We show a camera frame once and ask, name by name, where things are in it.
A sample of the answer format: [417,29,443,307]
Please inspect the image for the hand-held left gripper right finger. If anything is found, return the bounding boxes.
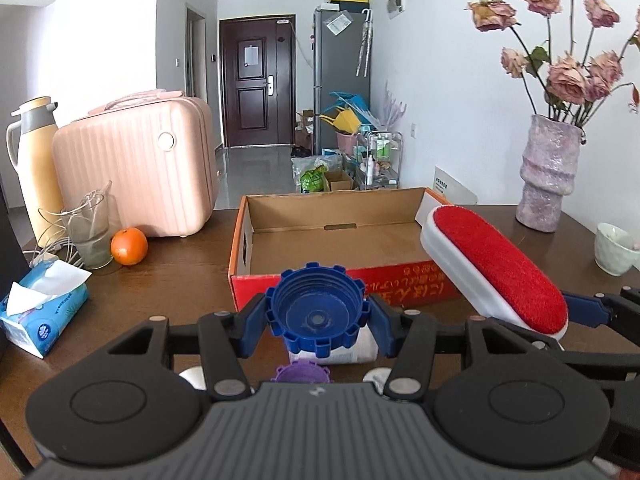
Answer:
[367,296,531,403]

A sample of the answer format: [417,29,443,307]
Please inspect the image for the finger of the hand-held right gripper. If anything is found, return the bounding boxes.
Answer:
[495,320,640,395]
[560,285,640,328]

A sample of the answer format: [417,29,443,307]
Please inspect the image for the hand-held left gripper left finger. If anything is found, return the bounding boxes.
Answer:
[106,294,273,403]

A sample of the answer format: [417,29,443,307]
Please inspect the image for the clear plastic storage box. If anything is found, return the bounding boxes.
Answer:
[287,327,381,366]

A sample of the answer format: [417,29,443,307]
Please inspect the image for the white round jar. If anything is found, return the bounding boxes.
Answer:
[362,367,393,396]

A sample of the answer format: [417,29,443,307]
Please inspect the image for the blue ridged plastic cap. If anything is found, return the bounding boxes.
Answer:
[264,261,372,360]

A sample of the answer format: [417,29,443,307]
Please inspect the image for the purple ridged plastic cap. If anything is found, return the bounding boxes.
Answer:
[270,360,332,385]

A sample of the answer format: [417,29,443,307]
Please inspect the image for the white tape roll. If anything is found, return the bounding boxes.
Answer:
[177,366,208,391]

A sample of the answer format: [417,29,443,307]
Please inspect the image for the red cardboard box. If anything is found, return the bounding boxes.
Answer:
[227,187,463,313]

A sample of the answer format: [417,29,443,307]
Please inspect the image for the red white lint brush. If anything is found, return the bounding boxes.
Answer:
[420,204,571,348]

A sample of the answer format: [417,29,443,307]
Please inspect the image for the white ceramic cup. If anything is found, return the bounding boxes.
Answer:
[594,222,640,276]

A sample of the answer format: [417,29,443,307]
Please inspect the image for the orange fruit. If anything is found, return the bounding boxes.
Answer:
[110,227,149,267]

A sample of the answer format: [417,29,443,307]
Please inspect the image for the small open cardboard box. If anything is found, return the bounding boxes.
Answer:
[324,170,356,192]

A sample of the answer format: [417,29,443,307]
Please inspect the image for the green printed bag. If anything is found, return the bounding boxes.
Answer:
[291,156,343,195]

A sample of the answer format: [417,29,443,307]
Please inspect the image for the pink bucket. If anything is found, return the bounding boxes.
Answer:
[336,130,363,153]

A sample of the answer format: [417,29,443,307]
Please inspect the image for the pink ribbed suitcase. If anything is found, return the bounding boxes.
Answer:
[51,87,221,238]

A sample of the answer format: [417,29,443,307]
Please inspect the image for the stacked cardboard boxes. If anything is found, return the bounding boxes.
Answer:
[296,109,316,153]

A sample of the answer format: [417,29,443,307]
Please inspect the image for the blue tissue pack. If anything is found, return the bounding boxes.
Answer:
[0,260,93,359]

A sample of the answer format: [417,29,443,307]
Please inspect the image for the blue yellow plastic tools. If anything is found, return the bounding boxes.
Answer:
[320,91,386,133]

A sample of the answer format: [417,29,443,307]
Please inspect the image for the dark brown entrance door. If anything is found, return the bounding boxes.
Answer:
[219,16,297,150]

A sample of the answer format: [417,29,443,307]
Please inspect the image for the purple dried grass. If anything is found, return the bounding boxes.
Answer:
[382,80,408,133]

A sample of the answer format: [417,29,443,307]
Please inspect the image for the grey refrigerator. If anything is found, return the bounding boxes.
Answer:
[312,5,372,156]

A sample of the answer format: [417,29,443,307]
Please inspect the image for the yellow thermos jug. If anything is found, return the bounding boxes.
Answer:
[6,96,68,248]

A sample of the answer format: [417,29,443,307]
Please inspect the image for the grey interior door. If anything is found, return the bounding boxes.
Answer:
[186,2,208,98]

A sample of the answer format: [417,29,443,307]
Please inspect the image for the white folded umbrella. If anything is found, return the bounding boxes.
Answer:
[356,7,375,78]

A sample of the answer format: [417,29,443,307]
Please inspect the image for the wire rolling cart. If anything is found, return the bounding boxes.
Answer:
[352,130,403,191]

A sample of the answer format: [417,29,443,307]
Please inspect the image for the white cable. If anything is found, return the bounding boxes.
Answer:
[22,205,88,268]

